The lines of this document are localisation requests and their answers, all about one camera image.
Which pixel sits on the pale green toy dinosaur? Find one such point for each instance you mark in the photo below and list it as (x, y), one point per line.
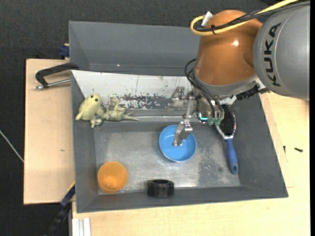
(115, 114)

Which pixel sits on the grey metal bin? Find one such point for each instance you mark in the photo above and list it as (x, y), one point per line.
(137, 156)

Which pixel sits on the blue bowl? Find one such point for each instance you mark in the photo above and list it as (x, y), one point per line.
(172, 154)

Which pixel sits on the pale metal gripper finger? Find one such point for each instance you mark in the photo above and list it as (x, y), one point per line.
(180, 134)
(177, 98)

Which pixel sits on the pale yellow plush toy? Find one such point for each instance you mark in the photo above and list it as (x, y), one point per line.
(89, 107)

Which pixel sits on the orange cup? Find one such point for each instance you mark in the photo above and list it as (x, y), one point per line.
(112, 178)

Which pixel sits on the small black screw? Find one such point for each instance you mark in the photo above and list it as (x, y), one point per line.
(299, 150)

